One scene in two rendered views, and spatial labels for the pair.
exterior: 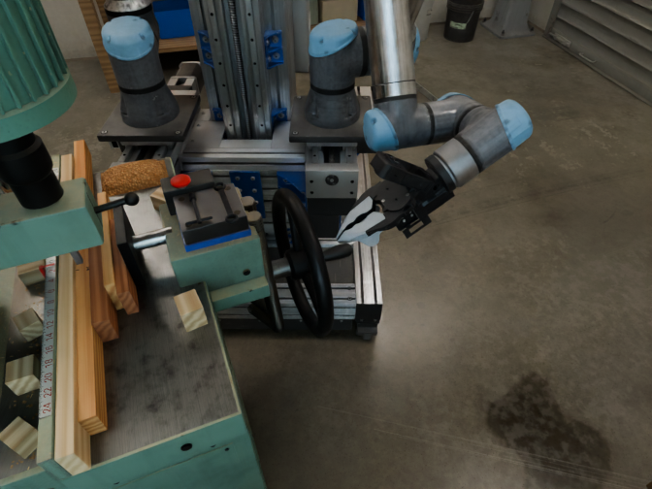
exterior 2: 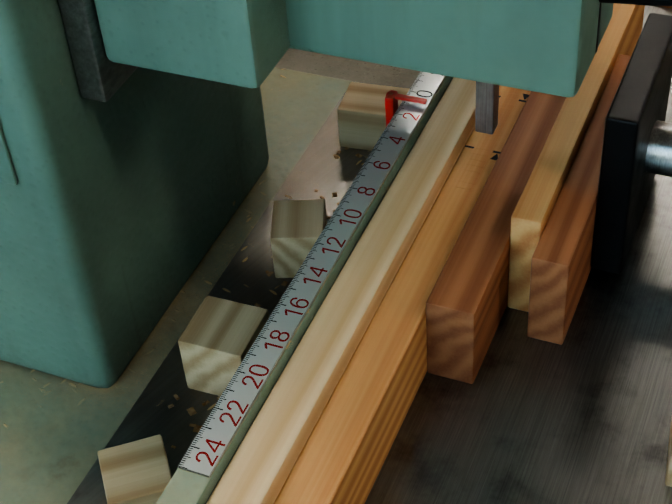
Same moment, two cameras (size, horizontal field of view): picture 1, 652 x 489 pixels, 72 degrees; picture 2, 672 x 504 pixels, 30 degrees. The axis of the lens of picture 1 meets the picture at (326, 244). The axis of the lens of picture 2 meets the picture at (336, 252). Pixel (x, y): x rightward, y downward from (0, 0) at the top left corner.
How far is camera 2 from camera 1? 0.15 m
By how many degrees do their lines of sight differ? 34
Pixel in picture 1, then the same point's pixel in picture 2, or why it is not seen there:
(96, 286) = (491, 212)
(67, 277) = (437, 150)
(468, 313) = not seen: outside the picture
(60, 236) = (478, 21)
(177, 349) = not seen: outside the picture
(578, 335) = not seen: outside the picture
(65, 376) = (293, 400)
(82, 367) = (345, 403)
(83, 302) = (439, 236)
